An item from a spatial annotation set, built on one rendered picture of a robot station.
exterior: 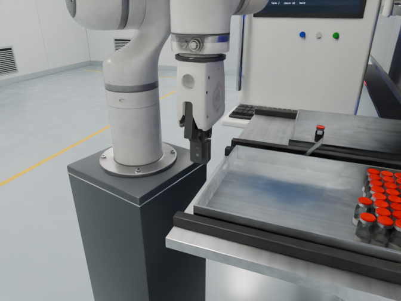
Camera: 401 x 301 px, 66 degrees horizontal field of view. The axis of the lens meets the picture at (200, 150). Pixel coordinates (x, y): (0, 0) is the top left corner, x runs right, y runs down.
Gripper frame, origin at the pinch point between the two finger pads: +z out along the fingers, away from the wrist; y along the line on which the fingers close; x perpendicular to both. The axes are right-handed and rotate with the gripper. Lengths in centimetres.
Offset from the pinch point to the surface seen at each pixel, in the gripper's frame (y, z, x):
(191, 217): -6.4, 8.9, -0.9
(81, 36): 528, 36, 481
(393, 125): 54, 9, -39
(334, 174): 20.2, 10.6, -22.9
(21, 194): 83, 99, 168
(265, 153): 20.3, 8.2, -7.9
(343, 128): 51, 11, -26
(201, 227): -7.3, 9.7, -3.1
